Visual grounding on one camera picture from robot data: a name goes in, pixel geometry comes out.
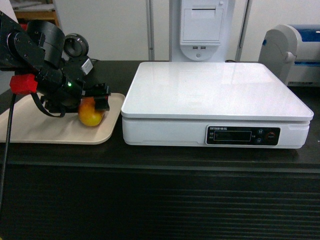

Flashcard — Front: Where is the red wrist block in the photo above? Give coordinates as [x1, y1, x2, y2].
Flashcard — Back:
[9, 73, 38, 95]

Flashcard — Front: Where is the white checkout scale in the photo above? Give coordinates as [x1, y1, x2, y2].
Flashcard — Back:
[121, 62, 314, 149]

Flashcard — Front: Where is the white receipt printer kiosk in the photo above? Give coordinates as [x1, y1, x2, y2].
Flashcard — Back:
[169, 0, 235, 62]

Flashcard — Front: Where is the grey blue label printer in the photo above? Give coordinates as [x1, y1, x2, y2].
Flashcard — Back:
[258, 24, 320, 87]

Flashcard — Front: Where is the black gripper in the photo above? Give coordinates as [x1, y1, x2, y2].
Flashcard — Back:
[34, 56, 111, 113]

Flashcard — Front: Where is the wooden shelf background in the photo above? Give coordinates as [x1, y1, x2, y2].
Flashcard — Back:
[10, 0, 60, 27]

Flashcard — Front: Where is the black barcode scanner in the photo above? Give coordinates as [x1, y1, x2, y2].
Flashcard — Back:
[63, 33, 98, 64]

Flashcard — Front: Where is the black cable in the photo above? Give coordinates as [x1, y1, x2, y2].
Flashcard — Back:
[0, 92, 18, 218]

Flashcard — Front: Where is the beige plastic tray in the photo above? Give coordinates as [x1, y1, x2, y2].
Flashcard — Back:
[10, 93, 125, 145]

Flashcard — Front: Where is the black checkout counter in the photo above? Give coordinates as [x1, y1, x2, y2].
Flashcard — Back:
[0, 60, 320, 240]

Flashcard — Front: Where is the red yellow mango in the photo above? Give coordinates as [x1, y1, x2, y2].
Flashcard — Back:
[77, 97, 105, 127]

